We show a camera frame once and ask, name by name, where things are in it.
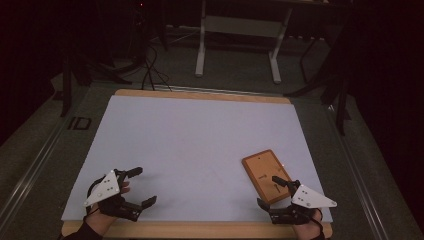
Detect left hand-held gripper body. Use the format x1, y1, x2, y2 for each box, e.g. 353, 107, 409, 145
83, 168, 143, 222

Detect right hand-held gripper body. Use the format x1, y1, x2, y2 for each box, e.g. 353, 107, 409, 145
269, 179, 338, 225

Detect wooden board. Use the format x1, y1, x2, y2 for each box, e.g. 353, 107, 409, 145
241, 148, 294, 205

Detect person's right hand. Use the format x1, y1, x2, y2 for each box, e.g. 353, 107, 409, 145
292, 208, 326, 240

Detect person's left hand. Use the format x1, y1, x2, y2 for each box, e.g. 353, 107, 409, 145
83, 181, 132, 236

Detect pale grey table mat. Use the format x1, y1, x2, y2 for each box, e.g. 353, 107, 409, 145
61, 94, 334, 223

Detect black metal stand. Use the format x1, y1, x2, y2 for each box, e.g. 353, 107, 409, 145
59, 46, 74, 118
284, 16, 353, 137

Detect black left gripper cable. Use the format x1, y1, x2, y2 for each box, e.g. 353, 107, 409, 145
85, 176, 102, 216

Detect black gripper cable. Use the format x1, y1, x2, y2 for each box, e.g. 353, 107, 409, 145
85, 176, 102, 216
313, 207, 327, 240

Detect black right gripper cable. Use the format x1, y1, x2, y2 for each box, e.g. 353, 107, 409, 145
313, 207, 327, 240

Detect metal floor rail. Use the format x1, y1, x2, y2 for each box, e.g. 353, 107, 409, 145
327, 104, 392, 240
0, 119, 69, 228

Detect black floor cables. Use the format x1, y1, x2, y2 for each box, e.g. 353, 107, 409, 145
139, 42, 174, 93

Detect white metal table frame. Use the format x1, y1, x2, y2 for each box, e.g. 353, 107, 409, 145
194, 0, 295, 85

